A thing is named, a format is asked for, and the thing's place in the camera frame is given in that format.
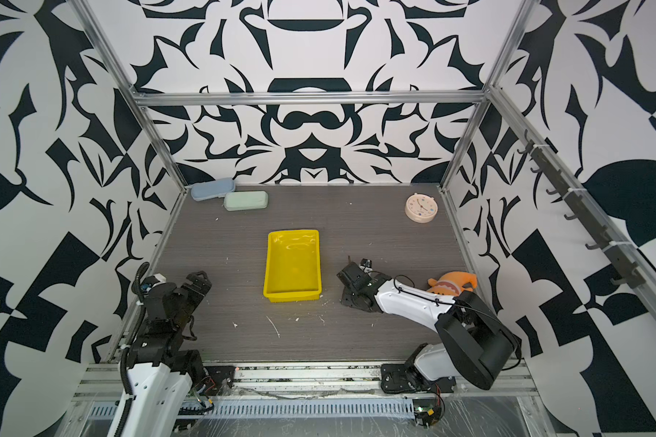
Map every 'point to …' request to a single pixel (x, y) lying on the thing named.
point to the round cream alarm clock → (421, 208)
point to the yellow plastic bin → (292, 266)
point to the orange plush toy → (452, 283)
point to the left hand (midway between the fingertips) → (194, 279)
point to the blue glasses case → (211, 189)
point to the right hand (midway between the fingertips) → (348, 294)
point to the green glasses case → (239, 200)
